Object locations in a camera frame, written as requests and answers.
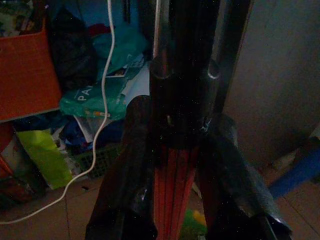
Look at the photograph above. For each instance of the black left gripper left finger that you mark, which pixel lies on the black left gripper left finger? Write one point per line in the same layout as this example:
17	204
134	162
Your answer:
125	175

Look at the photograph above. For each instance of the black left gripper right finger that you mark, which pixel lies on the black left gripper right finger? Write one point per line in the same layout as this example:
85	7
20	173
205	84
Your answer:
230	180

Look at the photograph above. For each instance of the green plastic basket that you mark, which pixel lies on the green plastic basket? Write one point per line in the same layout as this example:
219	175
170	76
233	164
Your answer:
105	160

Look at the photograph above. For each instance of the blue plastic stool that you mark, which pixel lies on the blue plastic stool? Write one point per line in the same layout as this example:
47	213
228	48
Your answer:
300	170

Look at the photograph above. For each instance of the teal plastic bag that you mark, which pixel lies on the teal plastic bag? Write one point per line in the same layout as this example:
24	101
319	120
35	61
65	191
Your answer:
92	100

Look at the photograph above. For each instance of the lime green bag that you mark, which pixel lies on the lime green bag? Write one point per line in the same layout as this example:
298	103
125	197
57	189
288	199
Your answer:
42	155

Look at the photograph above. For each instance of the grey metal door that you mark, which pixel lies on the grey metal door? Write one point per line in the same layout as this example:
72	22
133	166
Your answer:
275	75

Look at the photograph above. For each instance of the black plastic bag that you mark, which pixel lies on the black plastic bag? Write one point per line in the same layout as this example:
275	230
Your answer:
72	55

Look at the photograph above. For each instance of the orange storage box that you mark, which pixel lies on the orange storage box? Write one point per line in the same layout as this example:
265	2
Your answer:
25	75

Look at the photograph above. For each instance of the red cloth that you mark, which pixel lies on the red cloth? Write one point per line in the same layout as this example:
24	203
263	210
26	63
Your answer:
98	30

